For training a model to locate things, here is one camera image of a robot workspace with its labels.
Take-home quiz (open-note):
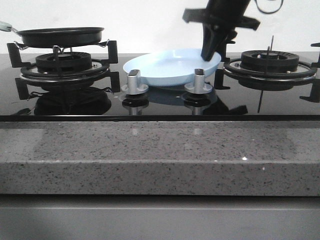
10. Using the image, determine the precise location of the silver right stove knob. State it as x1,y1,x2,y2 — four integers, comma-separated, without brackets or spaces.
184,68,213,95

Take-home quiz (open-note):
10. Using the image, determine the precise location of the black cable loop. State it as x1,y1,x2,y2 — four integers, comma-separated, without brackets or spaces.
254,0,284,15

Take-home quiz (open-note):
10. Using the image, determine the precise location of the black left pan support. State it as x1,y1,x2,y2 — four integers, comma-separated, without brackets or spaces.
7,40,120,96

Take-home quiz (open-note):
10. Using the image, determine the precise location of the black left gas burner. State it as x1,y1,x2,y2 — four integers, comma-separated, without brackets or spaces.
35,52,92,73

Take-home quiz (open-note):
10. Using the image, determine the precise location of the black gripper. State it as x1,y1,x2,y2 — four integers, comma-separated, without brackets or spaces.
182,0,260,61

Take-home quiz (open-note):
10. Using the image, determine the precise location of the silver stove knob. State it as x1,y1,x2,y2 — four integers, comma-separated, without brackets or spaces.
184,68,213,95
121,69,149,95

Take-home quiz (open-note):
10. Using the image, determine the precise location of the black right gas burner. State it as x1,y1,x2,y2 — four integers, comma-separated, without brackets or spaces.
240,50,300,73

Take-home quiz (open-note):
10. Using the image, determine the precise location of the black pan support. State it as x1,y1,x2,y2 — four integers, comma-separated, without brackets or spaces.
214,43,320,103
7,40,120,96

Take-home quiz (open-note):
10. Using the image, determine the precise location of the black gas burner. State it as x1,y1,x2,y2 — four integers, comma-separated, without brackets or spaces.
35,52,92,73
240,50,300,73

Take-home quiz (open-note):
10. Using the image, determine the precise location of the silver left stove knob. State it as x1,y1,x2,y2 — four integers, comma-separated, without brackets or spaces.
121,69,149,95

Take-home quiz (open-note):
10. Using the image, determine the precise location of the grey granite countertop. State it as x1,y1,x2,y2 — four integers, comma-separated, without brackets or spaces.
0,121,320,197

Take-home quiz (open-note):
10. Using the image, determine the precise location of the black frying pan green handle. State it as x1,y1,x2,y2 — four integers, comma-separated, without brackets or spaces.
0,21,104,48

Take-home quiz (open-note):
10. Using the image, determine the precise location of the black right pan support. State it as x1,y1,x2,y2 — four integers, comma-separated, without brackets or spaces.
214,43,320,103

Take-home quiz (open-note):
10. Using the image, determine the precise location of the black glass cooktop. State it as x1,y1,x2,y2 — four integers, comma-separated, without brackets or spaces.
0,54,320,122

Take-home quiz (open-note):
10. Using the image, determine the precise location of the light blue plate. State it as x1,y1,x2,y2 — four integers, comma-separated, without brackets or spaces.
123,48,222,87

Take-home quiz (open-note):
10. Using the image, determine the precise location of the grey cabinet front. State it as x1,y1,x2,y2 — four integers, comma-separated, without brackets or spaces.
0,195,320,240

